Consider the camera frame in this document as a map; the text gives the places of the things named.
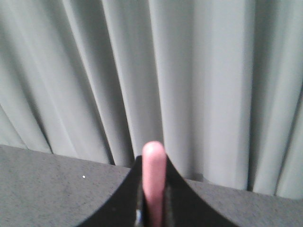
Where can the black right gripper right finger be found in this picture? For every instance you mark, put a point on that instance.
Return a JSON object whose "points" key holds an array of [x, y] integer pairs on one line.
{"points": [[182, 207]]}

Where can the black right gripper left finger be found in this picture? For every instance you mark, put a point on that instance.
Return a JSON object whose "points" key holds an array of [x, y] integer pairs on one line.
{"points": [[125, 208]]}

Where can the grey curtain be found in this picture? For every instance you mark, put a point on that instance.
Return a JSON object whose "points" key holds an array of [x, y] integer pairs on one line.
{"points": [[219, 82]]}

